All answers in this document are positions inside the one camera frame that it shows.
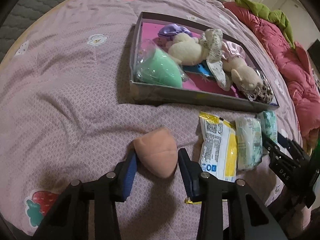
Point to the leopard print scrunchie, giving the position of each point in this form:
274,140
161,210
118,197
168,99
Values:
263,92

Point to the white floral scrunchie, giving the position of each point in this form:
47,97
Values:
211,41

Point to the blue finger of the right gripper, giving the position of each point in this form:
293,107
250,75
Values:
294,149
271,147

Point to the red pink quilt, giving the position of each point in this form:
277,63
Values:
293,65

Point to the cream plush purple dress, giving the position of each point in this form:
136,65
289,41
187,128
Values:
182,47

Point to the green blanket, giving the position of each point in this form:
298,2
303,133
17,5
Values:
276,17

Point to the cream plush pink dress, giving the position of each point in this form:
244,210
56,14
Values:
234,62

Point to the pink patterned bed sheet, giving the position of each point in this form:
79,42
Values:
66,108

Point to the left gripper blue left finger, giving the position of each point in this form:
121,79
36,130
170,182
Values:
126,171

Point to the black television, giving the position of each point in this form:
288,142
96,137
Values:
314,52

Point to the green flower tissue pack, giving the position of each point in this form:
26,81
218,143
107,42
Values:
268,122

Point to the white green tissue pack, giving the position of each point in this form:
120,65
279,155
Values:
250,144

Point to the peach makeup sponge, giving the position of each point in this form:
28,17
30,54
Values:
157,151

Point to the green sponge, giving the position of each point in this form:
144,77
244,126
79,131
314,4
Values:
154,66

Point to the yellow white wipes pack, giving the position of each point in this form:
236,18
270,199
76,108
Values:
218,155

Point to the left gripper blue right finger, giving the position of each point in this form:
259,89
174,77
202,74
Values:
190,172

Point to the shallow purple cardboard box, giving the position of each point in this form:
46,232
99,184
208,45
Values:
144,93

